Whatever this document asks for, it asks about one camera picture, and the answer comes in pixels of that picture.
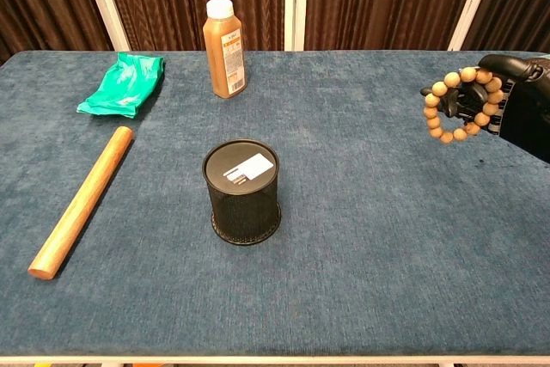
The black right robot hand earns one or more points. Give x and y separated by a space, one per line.
524 105

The blue felt table cover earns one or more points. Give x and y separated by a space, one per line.
386 255

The black mesh pen holder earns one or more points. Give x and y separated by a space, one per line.
242 212

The brown juice bottle white cap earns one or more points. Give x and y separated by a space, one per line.
217 57

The green snack packet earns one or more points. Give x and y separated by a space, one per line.
124 83

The wooden rolling pin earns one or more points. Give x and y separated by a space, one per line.
81 201

